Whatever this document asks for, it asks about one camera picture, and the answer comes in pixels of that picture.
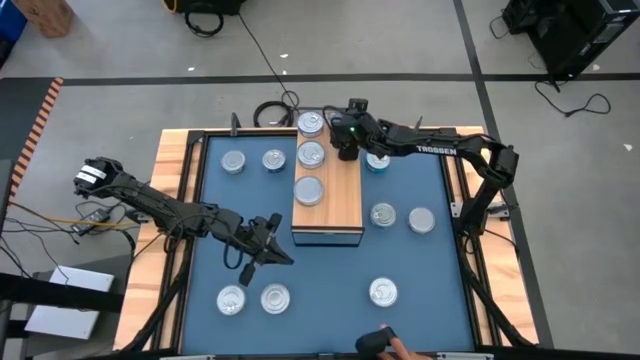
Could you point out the blue plastic bin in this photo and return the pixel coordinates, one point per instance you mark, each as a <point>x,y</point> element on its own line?
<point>11,22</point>

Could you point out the teal label tuna can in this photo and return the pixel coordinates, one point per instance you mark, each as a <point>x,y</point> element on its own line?
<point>310,154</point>
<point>383,292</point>
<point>378,165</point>

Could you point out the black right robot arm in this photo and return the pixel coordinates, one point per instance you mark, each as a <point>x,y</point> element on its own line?
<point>470,145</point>

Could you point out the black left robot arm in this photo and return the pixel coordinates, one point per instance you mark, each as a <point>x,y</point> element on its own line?
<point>165,202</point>

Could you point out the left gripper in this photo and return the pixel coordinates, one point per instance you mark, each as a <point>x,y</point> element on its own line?
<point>257,242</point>

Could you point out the black handheld device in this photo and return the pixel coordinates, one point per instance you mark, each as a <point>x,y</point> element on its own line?
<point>372,344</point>

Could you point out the light grey bracket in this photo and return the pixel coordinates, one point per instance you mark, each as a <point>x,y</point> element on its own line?
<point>465,356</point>
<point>187,357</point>

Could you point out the grey metal post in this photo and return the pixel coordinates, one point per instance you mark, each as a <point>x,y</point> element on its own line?
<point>416,129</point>

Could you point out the black metal beam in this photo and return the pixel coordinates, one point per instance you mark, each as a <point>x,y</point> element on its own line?
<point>60,295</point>

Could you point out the green label tuna can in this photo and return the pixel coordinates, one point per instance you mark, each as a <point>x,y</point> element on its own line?
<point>233,162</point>
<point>275,299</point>
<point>421,220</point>
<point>308,191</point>

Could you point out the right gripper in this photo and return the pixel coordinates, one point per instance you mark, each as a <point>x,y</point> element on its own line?
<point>350,135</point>

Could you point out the blue label tuna can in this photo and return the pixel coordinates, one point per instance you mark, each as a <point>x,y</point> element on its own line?
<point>274,160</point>
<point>383,214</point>
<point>310,124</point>
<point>231,300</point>

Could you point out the white flat panel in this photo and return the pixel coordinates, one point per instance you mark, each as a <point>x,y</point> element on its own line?
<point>60,322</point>

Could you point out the brown cardboard box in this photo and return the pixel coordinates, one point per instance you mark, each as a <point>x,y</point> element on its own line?
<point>47,17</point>

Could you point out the person's hand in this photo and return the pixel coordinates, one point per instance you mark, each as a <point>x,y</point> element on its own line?
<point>400,351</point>

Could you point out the black ramp with striped edge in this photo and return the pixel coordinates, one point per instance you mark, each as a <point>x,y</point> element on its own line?
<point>20,115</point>

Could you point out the blue table mat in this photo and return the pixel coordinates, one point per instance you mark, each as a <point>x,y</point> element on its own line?
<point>325,320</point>

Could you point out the black-framed wooden shelf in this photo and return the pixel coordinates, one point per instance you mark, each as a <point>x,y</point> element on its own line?
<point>340,200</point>

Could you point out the black table frame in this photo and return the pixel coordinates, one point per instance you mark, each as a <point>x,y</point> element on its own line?
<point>196,136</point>

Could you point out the black power adapter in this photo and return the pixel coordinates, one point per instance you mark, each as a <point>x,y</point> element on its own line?
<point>95,216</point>

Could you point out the black computer tower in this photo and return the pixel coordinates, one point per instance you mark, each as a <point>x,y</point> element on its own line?
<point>575,35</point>

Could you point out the black equipment case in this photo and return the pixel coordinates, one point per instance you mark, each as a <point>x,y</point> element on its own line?
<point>210,6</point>

